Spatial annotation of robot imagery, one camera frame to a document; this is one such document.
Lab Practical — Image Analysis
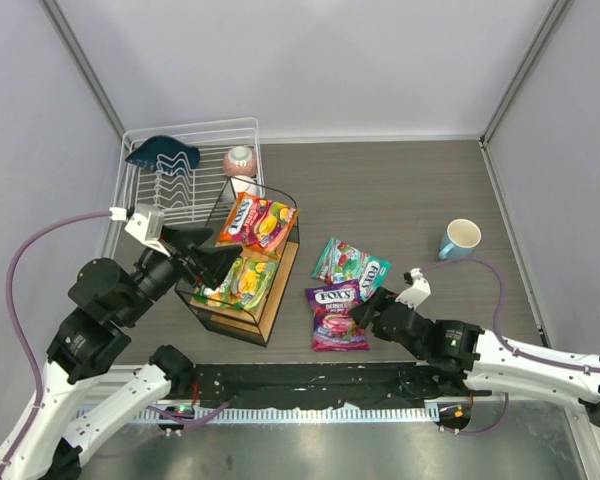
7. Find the green Fox's candy bag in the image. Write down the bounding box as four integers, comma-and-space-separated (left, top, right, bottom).
193, 257, 278, 313

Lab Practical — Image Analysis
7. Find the orange Fox's fruits candy bag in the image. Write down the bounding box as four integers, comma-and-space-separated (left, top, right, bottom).
218, 192, 299, 259

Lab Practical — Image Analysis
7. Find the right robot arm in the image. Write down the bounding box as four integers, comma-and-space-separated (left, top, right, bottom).
351, 286, 600, 428

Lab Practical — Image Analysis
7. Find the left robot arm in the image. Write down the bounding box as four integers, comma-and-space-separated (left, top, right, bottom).
0, 227, 243, 479

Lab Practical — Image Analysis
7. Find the purple Fox's berries candy bag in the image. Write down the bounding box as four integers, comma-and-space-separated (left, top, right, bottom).
305, 280, 369, 352

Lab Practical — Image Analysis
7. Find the teal Fox's candy bag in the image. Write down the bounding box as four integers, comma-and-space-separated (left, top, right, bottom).
312, 237, 391, 301

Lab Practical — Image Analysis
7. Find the white cup in rack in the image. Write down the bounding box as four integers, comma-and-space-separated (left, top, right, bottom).
229, 175, 260, 199

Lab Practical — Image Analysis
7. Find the dark blue plate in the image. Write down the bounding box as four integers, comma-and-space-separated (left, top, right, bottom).
125, 135, 201, 175

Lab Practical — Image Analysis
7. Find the pink ceramic bowl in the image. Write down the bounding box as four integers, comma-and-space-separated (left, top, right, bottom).
223, 146, 258, 177

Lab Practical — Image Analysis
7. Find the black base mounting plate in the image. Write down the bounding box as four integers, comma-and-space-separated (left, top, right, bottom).
196, 362, 472, 410

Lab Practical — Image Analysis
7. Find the light blue mug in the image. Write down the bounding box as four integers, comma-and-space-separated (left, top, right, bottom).
438, 219, 482, 260

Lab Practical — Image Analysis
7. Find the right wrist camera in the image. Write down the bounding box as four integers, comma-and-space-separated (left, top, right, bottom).
396, 268, 431, 309

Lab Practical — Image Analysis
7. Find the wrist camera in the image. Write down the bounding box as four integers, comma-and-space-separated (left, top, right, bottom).
124, 204, 170, 257
396, 268, 431, 309

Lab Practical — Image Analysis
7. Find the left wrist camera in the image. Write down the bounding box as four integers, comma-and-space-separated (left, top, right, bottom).
124, 204, 170, 257

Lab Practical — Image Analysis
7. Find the black wire wooden shelf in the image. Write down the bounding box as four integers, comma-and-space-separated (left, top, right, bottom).
175, 186, 300, 346

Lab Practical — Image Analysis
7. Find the white wire dish rack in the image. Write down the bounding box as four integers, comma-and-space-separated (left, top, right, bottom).
114, 117, 265, 226

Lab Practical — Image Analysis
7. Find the white slotted cable duct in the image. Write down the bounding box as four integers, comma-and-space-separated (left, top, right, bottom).
126, 403, 439, 425

